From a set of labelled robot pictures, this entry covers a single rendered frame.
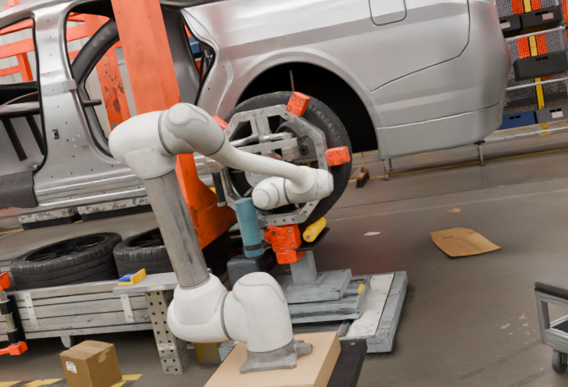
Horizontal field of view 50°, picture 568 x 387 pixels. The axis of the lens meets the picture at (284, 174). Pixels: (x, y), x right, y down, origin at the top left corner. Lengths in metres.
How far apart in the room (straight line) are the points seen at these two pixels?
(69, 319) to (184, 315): 1.65
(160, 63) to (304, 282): 1.25
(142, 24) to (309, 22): 0.83
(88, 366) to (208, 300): 1.19
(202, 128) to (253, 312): 0.58
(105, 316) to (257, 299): 1.66
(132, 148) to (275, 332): 0.69
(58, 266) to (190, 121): 2.12
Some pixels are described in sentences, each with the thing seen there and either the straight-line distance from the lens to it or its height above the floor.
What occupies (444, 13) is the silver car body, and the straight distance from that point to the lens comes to 3.06.
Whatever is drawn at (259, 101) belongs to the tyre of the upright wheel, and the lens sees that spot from 2.84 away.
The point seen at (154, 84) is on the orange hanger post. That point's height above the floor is 1.32.
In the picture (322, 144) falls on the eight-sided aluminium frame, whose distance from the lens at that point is 2.69.
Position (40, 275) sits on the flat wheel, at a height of 0.44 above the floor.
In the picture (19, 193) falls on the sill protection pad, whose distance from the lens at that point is 4.08.
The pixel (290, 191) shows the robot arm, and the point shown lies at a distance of 2.14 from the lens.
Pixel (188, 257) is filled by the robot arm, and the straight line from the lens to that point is 1.90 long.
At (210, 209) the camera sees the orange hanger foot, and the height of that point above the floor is 0.67.
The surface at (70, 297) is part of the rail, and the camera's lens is 3.50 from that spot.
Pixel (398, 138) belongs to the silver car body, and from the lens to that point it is 3.09.
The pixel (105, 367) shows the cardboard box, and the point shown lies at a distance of 3.08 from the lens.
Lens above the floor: 1.19
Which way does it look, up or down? 8 degrees down
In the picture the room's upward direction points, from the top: 11 degrees counter-clockwise
